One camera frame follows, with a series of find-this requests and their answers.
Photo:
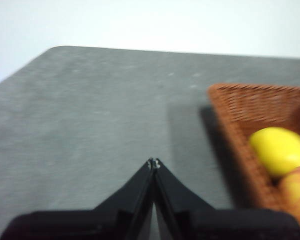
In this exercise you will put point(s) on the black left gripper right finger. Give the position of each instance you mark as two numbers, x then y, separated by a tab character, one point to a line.
202	225

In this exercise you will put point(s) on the yellow lemon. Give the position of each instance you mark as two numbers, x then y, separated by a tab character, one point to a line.
280	150

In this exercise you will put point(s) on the red apple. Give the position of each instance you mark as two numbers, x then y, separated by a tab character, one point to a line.
298	192

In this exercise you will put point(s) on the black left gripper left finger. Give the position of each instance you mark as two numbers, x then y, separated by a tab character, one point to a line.
110	222

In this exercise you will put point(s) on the brown wicker basket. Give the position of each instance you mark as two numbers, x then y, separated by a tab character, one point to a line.
240	112

